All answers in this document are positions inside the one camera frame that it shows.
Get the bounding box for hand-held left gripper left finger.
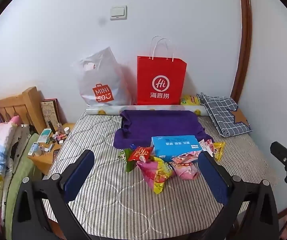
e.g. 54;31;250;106
12;149;95;240

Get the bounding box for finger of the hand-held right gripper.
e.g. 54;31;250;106
270;141;287;167

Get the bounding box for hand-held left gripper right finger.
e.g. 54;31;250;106
197;151;280;240

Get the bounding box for small yellow snack packet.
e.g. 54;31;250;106
212;142;226;162

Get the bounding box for white and pink snack packet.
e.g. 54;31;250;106
199;139;214;155

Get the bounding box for green snack packet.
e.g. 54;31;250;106
119;148;135;173

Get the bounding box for pink and yellow snack bag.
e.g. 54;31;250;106
136;155;174;195

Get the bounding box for red snack packet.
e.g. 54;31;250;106
128;146;154;163

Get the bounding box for wooden nightstand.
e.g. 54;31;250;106
27;122;76;175

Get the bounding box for blue tissue box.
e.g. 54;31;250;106
150;135;204;162

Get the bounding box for teal and white box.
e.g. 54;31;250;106
38;128;53;143

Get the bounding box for green blanket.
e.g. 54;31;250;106
5;133;43;240

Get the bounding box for grey checked cloth with star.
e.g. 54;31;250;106
196;92;253;137

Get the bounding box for white pillow with black print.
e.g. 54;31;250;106
7;125;31;173

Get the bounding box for fruit print paper roll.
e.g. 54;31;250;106
86;104;209;117

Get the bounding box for framed picture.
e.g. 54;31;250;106
40;98;60;125

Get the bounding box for purple towel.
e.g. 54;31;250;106
114;109;215;153

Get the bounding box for yellow drink mix pack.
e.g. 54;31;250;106
180;94;201;105

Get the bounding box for wooden bed headboard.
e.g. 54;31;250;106
0;87;46;134

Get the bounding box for white plastic shopping bag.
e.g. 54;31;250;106
73;46;134;107

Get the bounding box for red paper bag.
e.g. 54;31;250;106
137;36;187;105

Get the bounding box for brown wooden door frame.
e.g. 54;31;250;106
230;0;252;105

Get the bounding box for white wall light switch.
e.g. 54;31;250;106
110;5;128;20

